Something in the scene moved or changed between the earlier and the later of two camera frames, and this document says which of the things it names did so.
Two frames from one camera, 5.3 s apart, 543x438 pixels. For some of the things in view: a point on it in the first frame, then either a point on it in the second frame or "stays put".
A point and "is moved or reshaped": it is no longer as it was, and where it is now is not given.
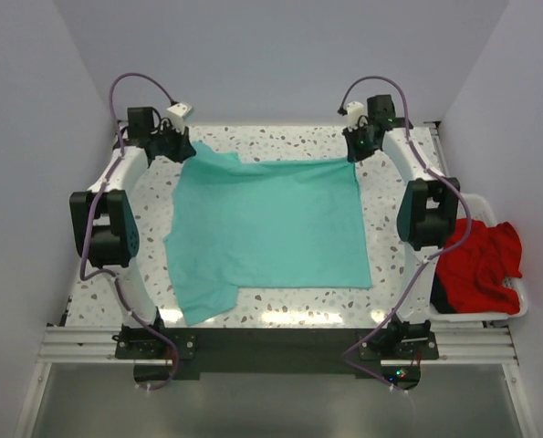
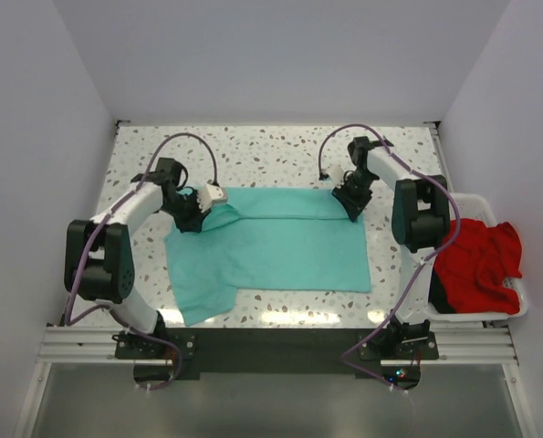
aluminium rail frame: [474, 345] stays put
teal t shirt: [288, 224] is moved or reshaped
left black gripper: [184, 148] -> [194, 224]
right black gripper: [354, 153] -> [354, 206]
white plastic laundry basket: [473, 208] stays put
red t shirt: [474, 272] stays put
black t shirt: [439, 299] stays put
